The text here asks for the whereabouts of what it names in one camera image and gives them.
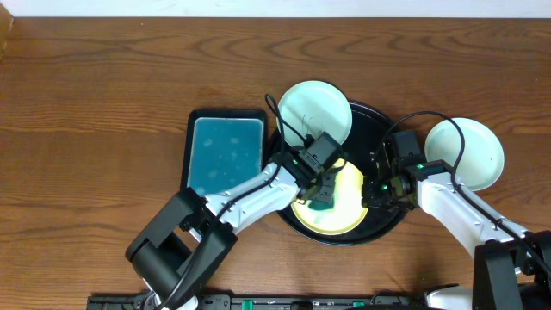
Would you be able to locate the white water-filled basin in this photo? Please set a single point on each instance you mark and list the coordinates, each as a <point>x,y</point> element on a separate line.
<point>224,150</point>

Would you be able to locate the light green plate with scribble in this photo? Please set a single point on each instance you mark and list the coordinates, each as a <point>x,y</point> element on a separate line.
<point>313,107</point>

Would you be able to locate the green yellow sponge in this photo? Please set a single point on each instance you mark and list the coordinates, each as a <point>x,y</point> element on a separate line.
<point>320,206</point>

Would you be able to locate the yellow plate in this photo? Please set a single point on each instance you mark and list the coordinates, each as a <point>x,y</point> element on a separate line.
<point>347,198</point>

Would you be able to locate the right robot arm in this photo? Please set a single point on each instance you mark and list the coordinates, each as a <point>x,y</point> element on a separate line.
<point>511,263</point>

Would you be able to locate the black round tray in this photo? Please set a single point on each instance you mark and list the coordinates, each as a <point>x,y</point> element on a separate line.
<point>368,127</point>

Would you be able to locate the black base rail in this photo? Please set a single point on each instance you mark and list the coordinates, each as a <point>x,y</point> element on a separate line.
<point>148,300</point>

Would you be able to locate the light blue plate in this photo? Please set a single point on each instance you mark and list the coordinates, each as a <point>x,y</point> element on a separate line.
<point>483,160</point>

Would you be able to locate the black rectangular tray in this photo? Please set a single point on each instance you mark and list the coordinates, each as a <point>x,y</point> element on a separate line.
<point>189,142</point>

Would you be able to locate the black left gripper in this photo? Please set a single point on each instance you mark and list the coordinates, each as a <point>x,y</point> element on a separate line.
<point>323,191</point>

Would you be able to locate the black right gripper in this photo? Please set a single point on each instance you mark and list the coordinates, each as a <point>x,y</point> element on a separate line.
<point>369,200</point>

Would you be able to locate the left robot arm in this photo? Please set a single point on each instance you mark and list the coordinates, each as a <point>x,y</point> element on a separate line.
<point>187,240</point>

